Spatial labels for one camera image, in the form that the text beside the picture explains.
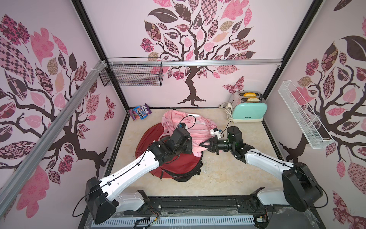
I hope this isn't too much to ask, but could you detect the red backpack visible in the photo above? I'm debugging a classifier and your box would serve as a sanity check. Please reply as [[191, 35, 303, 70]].
[[135, 123, 203, 177]]

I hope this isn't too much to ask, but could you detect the pink backpack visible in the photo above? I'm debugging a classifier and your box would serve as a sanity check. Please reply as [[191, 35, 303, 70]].
[[159, 110, 217, 157]]

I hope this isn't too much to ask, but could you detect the black backpack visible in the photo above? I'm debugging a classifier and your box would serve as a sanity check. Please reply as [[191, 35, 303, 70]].
[[159, 161, 203, 182]]

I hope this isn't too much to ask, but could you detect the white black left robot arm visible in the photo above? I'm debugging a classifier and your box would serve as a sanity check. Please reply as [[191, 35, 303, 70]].
[[82, 127, 192, 224]]

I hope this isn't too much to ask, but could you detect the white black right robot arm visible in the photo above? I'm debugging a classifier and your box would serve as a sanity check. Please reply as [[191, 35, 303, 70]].
[[200, 126, 324, 212]]

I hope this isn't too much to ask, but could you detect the mint green toaster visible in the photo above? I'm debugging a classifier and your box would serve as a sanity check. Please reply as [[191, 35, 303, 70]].
[[229, 91, 267, 122]]

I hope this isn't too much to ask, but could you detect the blue M&M's candy bag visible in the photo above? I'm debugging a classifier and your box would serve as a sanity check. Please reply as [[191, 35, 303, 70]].
[[133, 106, 148, 119]]

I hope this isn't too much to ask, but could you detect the purple Skittles candy bag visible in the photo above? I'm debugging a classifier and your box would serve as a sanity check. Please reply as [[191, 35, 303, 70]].
[[141, 104, 152, 115]]

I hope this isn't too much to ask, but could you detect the pink red candy bag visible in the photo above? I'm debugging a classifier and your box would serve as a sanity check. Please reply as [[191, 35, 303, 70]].
[[128, 109, 139, 121]]

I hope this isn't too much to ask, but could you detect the white toaster power cord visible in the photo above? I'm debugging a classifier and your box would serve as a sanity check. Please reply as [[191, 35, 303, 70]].
[[219, 102, 235, 123]]

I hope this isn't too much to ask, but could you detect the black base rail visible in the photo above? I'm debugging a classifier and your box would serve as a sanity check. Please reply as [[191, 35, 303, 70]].
[[137, 194, 315, 215]]

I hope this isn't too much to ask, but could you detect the white slotted cable duct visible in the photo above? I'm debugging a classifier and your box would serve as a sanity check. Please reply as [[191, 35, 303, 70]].
[[90, 215, 255, 229]]

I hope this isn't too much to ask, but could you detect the white wire shelf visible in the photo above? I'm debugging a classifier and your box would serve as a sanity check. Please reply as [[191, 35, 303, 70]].
[[278, 80, 335, 149]]

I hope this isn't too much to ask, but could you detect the aluminium rail back wall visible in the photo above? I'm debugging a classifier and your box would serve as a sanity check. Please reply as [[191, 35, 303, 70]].
[[109, 59, 283, 67]]

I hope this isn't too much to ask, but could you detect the aluminium rail wall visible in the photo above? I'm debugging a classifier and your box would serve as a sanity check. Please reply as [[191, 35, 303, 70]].
[[109, 59, 283, 67], [0, 60, 107, 218]]

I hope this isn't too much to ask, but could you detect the black wire basket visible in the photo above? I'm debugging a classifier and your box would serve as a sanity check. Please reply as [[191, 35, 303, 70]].
[[99, 56, 164, 87]]

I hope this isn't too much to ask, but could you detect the aluminium rail left wall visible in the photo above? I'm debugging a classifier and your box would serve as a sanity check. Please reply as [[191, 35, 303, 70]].
[[0, 60, 107, 218]]

